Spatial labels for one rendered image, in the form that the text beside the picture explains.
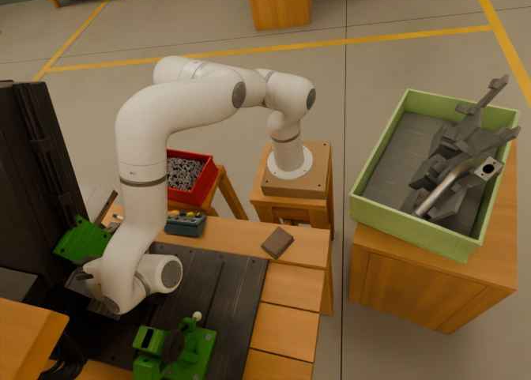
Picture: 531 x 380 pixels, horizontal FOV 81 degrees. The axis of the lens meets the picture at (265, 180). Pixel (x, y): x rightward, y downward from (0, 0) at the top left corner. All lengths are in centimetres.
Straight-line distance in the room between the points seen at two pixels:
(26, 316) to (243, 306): 67
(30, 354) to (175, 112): 41
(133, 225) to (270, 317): 57
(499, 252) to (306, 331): 71
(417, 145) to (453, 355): 110
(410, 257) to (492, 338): 94
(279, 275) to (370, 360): 96
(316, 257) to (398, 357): 98
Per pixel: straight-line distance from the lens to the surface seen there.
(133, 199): 65
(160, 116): 60
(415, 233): 119
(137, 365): 90
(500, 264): 132
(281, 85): 97
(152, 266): 76
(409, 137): 148
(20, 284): 107
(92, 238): 104
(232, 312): 109
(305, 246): 111
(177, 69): 69
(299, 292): 108
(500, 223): 139
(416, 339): 198
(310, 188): 121
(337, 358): 192
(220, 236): 120
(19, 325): 56
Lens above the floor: 191
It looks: 52 degrees down
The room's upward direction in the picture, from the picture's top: 19 degrees counter-clockwise
